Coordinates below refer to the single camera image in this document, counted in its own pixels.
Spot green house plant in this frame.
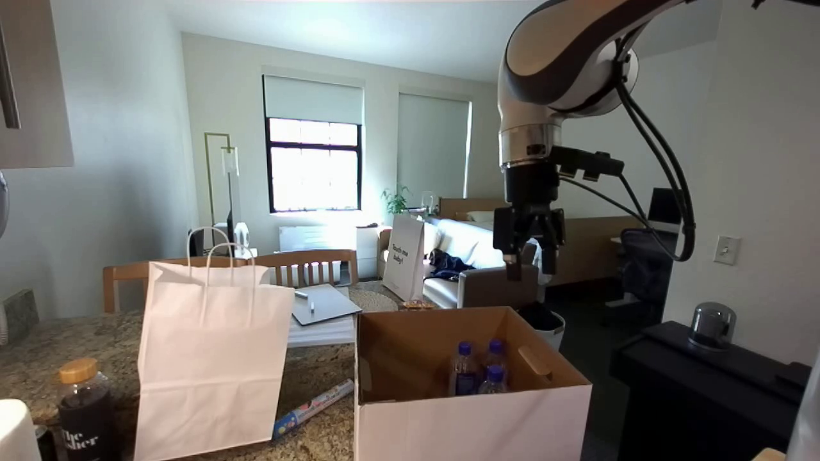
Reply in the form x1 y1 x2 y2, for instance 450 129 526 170
379 184 415 221

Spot white wall switch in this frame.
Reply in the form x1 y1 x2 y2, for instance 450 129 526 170
712 234 744 270

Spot computer monitor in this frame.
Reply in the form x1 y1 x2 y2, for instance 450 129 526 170
647 184 689 237

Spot brown sofa white cushions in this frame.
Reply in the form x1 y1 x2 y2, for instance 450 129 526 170
420 214 548 314

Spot wooden desk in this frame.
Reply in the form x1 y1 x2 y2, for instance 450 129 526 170
545 214 648 291

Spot dark bottle orange cap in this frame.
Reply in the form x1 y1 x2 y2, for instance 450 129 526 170
52 357 124 461

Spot white printed shopping bag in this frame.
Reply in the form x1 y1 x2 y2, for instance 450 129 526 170
379 214 442 309

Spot white bin black liner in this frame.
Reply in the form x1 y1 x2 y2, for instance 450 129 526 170
517 303 570 353

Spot black appliance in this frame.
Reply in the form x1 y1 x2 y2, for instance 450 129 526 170
609 317 814 461

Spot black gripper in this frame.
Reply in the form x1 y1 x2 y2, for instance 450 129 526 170
493 163 570 282

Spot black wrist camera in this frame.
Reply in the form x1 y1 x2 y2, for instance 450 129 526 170
548 146 629 182

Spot white drawer unit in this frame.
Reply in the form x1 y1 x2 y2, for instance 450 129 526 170
354 221 383 282

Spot black office chair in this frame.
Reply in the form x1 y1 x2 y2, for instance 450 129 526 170
614 227 680 328

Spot blue cloth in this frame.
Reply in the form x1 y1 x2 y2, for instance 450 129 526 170
427 250 474 282

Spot white roller blind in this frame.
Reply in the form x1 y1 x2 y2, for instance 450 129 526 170
394 90 474 214
262 73 366 129

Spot black framed window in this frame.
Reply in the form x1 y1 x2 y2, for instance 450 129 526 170
265 116 365 215

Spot open cardboard box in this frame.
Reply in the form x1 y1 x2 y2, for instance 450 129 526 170
354 305 595 461

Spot white spray bottle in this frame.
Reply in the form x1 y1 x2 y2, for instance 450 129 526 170
233 221 260 265

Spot white radiator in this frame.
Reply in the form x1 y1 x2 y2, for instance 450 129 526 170
276 223 361 256

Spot white paper bag with handles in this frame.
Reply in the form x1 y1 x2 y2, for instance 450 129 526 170
134 227 298 461

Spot grey notebook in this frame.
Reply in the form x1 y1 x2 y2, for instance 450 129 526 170
290 285 365 332

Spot wall cabinet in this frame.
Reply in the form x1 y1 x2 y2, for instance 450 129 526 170
0 0 76 172

